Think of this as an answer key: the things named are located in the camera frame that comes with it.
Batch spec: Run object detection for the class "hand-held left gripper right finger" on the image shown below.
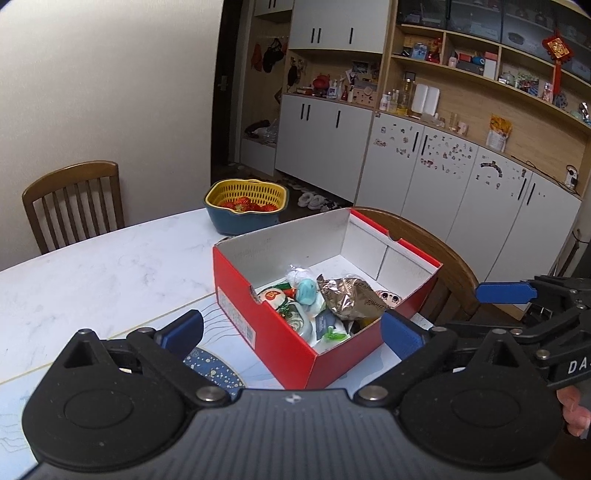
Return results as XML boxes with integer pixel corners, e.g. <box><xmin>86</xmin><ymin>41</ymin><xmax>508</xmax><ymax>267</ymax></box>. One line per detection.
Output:
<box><xmin>360</xmin><ymin>309</ymin><xmax>528</xmax><ymax>409</ymax></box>

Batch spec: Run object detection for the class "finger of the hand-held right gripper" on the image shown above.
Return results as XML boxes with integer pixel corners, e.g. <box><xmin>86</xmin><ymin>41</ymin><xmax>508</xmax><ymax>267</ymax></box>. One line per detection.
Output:
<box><xmin>431</xmin><ymin>307</ymin><xmax>591</xmax><ymax>346</ymax></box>
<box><xmin>475</xmin><ymin>275</ymin><xmax>591</xmax><ymax>315</ymax></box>

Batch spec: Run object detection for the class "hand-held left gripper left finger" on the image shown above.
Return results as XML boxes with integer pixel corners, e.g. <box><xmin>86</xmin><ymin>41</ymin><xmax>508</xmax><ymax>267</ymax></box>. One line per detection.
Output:
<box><xmin>62</xmin><ymin>310</ymin><xmax>232</xmax><ymax>409</ymax></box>

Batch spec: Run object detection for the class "brown foil snack packet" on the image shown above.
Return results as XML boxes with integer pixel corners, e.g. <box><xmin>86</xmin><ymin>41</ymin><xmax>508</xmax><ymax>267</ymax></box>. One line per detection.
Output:
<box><xmin>318</xmin><ymin>274</ymin><xmax>393</xmax><ymax>332</ymax></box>

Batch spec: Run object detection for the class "clear plastic packet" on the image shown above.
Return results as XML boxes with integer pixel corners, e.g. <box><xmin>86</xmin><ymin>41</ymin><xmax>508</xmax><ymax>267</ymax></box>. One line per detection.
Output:
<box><xmin>309</xmin><ymin>309</ymin><xmax>356</xmax><ymax>347</ymax></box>

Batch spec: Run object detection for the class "red shoe box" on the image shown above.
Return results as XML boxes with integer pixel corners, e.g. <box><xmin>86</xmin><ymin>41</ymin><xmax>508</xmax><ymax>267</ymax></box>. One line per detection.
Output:
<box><xmin>212</xmin><ymin>208</ymin><xmax>443</xmax><ymax>391</ymax></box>

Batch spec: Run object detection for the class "sachet with green tassel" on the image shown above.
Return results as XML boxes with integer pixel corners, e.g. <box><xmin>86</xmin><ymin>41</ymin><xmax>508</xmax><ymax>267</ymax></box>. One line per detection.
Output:
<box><xmin>256</xmin><ymin>287</ymin><xmax>296</xmax><ymax>319</ymax></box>

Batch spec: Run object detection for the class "pale green oval case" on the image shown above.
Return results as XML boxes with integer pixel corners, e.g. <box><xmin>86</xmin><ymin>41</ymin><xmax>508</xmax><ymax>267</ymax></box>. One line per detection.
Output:
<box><xmin>284</xmin><ymin>300</ymin><xmax>326</xmax><ymax>344</ymax></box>

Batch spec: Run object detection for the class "teal figure keychain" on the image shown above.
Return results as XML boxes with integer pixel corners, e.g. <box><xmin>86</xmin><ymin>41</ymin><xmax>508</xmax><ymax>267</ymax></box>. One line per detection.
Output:
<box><xmin>295</xmin><ymin>278</ymin><xmax>320</xmax><ymax>306</ymax></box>

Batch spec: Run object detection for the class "clear plastic wrap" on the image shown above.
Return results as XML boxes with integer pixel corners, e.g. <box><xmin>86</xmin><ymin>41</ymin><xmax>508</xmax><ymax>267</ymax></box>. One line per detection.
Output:
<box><xmin>285</xmin><ymin>264</ymin><xmax>315</xmax><ymax>288</ymax></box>

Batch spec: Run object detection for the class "person's right hand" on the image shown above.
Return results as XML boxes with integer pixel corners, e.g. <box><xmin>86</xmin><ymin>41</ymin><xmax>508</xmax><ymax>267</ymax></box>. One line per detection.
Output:
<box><xmin>556</xmin><ymin>385</ymin><xmax>591</xmax><ymax>437</ymax></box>

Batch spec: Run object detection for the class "dark blue speckled placemat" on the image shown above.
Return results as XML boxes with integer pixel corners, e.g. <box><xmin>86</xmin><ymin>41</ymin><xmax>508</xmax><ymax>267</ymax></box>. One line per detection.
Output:
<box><xmin>185</xmin><ymin>346</ymin><xmax>247</xmax><ymax>400</ymax></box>

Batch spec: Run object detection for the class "brown wooden chair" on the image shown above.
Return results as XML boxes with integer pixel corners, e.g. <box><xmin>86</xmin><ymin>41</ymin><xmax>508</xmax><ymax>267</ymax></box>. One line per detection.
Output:
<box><xmin>22</xmin><ymin>161</ymin><xmax>125</xmax><ymax>254</ymax></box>
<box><xmin>353</xmin><ymin>208</ymin><xmax>481</xmax><ymax>324</ymax></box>

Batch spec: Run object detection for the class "white stickered cabinet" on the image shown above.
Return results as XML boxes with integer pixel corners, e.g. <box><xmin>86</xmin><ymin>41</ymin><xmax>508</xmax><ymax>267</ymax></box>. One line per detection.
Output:
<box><xmin>355</xmin><ymin>113</ymin><xmax>583</xmax><ymax>284</ymax></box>

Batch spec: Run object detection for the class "blue bowl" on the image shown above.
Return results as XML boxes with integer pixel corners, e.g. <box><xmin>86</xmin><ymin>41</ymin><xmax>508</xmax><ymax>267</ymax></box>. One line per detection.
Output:
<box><xmin>204</xmin><ymin>198</ymin><xmax>290</xmax><ymax>236</ymax></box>

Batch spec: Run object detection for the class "pile of strawberries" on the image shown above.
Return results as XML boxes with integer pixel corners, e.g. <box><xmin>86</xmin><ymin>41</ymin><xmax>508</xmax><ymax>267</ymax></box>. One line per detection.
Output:
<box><xmin>218</xmin><ymin>196</ymin><xmax>280</xmax><ymax>213</ymax></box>

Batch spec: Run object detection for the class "yellow snack bag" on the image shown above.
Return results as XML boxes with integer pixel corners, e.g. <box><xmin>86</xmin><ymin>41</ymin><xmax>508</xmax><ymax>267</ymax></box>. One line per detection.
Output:
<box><xmin>486</xmin><ymin>115</ymin><xmax>513</xmax><ymax>153</ymax></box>

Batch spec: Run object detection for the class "light blue printed table mat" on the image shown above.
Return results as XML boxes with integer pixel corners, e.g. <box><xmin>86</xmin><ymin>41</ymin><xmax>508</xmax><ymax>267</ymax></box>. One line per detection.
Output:
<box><xmin>0</xmin><ymin>293</ymin><xmax>407</xmax><ymax>467</ymax></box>

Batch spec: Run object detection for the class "low white bench cabinet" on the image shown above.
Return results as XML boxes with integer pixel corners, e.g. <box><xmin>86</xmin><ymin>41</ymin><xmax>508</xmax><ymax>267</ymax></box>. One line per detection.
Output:
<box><xmin>240</xmin><ymin>136</ymin><xmax>278</xmax><ymax>177</ymax></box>

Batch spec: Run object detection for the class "wooden display shelf unit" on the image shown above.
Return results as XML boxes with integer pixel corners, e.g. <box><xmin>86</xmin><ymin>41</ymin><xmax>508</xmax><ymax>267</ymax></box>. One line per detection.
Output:
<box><xmin>374</xmin><ymin>0</ymin><xmax>591</xmax><ymax>199</ymax></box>

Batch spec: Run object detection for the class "white base cabinet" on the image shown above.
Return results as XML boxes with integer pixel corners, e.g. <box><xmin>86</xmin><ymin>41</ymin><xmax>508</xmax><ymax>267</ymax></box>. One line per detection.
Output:
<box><xmin>274</xmin><ymin>92</ymin><xmax>375</xmax><ymax>206</ymax></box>

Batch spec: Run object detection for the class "dark door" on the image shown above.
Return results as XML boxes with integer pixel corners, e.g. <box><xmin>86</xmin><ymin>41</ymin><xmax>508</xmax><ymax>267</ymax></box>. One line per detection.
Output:
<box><xmin>212</xmin><ymin>0</ymin><xmax>254</xmax><ymax>167</ymax></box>

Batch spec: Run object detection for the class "yellow oil bottle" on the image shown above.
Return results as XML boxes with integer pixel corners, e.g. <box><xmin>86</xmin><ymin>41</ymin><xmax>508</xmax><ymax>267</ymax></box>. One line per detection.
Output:
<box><xmin>398</xmin><ymin>78</ymin><xmax>415</xmax><ymax>116</ymax></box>

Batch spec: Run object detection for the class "wooden box with holes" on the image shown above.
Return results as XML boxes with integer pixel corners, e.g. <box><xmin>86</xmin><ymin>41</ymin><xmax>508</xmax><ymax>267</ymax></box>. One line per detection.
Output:
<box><xmin>350</xmin><ymin>84</ymin><xmax>380</xmax><ymax>107</ymax></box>

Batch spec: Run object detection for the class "red knot ornament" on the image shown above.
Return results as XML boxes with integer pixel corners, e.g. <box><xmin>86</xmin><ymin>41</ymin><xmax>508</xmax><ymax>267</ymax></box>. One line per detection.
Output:
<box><xmin>542</xmin><ymin>31</ymin><xmax>572</xmax><ymax>77</ymax></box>

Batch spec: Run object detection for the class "white upper wall cabinet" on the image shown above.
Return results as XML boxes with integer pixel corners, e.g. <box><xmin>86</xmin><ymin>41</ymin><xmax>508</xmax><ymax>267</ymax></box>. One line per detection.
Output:
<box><xmin>253</xmin><ymin>0</ymin><xmax>398</xmax><ymax>54</ymax></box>

